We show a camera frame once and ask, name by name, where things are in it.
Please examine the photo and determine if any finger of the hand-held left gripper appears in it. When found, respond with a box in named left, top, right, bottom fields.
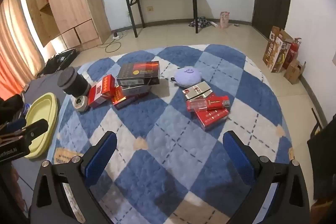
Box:
left=23, top=119, right=49, bottom=147
left=5, top=118, right=27, bottom=133

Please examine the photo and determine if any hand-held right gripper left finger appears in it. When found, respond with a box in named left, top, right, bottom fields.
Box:
left=30, top=131, right=118, bottom=224

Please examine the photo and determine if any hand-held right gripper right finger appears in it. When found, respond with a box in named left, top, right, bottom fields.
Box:
left=223, top=130, right=311, bottom=224

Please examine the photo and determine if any yellow plastic basin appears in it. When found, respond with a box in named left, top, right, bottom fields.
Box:
left=24, top=93, right=58, bottom=160

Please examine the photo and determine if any white tape roll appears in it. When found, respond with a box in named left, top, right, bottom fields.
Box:
left=73, top=95, right=89, bottom=112

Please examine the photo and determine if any black foam cylinder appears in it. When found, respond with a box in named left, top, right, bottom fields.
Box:
left=57, top=67, right=91, bottom=97

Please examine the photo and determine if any red gold-dotted cigarette box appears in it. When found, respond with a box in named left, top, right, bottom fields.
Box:
left=87, top=74, right=116, bottom=109

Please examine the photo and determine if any white silver cigarette box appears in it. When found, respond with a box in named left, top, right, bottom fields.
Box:
left=182, top=82, right=212, bottom=100

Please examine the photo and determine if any black carton box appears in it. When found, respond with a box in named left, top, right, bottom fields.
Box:
left=117, top=61, right=161, bottom=87

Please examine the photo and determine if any white plush smiley pad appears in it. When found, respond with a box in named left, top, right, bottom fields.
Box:
left=174, top=67, right=203, bottom=87

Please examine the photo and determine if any black jacket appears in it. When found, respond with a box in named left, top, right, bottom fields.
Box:
left=0, top=93, right=25, bottom=123

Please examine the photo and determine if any blue checkered blanket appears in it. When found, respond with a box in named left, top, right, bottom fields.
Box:
left=47, top=44, right=295, bottom=224

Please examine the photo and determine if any black open case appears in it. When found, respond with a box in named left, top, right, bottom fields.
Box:
left=41, top=48, right=79, bottom=75

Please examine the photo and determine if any orange curtain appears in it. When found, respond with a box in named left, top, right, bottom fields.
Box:
left=0, top=0, right=46, bottom=99

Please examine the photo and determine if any black fabric object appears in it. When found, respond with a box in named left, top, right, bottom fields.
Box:
left=307, top=108, right=336, bottom=201

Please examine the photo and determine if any small brown cardboard box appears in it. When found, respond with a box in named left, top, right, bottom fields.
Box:
left=283, top=59, right=306, bottom=85

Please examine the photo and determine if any colourful cardboard box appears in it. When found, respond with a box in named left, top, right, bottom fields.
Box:
left=263, top=26, right=293, bottom=73

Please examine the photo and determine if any red fire extinguisher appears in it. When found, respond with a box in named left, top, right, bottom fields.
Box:
left=282, top=37, right=302, bottom=70

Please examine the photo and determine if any pink standing packet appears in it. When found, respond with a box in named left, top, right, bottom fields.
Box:
left=220, top=11, right=230, bottom=30

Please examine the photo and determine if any plaid cloth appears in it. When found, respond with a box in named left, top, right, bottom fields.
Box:
left=188, top=16, right=212, bottom=28

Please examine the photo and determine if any floor cable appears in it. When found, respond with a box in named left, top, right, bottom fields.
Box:
left=97, top=36, right=122, bottom=53

